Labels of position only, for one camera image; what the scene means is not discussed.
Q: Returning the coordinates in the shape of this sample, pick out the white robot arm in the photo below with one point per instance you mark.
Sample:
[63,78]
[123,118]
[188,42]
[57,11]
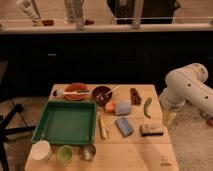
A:
[186,84]

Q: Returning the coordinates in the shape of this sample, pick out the green plastic tray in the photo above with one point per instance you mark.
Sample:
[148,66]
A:
[67,123]

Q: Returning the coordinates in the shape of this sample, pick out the dark brown bowl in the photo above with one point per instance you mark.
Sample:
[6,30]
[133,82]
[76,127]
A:
[101,90]

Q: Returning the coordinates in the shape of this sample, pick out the white cup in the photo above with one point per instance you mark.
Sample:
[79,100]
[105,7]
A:
[41,151]

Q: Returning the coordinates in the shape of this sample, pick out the grey blue cloth pad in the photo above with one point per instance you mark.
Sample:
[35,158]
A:
[123,108]

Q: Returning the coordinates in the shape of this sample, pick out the white handled brush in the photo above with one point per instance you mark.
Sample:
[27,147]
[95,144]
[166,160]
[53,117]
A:
[60,92]

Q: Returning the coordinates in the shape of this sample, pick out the metal cup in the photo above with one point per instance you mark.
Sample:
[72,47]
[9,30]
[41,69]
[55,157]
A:
[87,152]

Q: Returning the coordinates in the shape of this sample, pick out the blue sponge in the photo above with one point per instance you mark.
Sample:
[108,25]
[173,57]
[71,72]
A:
[124,126]

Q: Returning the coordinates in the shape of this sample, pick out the green cup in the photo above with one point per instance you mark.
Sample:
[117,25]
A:
[64,154]

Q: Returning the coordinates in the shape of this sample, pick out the orange round fruit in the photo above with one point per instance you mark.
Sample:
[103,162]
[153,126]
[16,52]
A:
[110,107]

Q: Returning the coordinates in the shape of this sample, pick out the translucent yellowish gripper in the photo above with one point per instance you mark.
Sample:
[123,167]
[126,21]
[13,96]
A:
[168,116]

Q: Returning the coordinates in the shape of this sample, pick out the wooden spoon in bowl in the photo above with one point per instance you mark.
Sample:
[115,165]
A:
[113,89]

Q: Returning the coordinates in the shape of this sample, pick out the wooden eraser with black felt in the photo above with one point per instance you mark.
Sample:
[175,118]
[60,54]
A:
[151,130]

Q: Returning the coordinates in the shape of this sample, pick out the yellow banana shaped toy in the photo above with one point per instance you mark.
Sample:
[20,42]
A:
[103,128]

